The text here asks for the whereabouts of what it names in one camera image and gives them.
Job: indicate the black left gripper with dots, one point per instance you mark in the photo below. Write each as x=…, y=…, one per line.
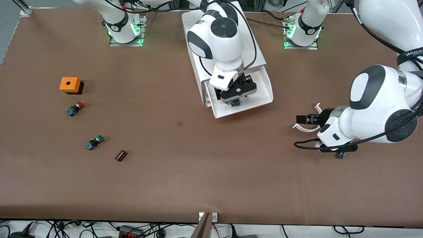
x=322, y=117

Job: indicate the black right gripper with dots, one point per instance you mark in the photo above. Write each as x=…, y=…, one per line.
x=218, y=94

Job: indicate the white plastic drawer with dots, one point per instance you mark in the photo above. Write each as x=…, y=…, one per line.
x=261, y=92

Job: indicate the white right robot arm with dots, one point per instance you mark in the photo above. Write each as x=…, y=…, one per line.
x=224, y=43

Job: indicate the white drawer cabinet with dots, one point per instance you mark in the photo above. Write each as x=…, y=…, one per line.
x=188, y=19

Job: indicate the green cap push button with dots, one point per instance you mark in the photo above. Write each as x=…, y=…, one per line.
x=95, y=142

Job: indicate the red cap push button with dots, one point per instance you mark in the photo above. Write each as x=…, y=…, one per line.
x=75, y=109

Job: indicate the white curved plastic part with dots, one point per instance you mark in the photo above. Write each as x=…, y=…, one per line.
x=304, y=129

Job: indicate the small blue electronic component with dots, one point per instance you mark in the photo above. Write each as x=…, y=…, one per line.
x=341, y=156

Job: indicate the maroon cylindrical capacitor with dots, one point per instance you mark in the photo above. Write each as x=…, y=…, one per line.
x=121, y=156

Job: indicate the black orange power strip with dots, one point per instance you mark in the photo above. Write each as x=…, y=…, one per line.
x=130, y=232

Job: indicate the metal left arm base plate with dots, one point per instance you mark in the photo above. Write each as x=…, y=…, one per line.
x=286, y=44

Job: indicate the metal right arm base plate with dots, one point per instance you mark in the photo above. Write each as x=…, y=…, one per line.
x=142, y=33

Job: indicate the white metal bracket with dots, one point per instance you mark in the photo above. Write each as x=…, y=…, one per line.
x=214, y=217

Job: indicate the brown wooden post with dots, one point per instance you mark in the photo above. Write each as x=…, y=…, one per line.
x=202, y=228

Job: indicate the orange button enclosure box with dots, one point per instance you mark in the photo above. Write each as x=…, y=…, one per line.
x=68, y=84

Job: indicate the aluminium frame profile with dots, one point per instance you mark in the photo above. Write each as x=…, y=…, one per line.
x=25, y=10

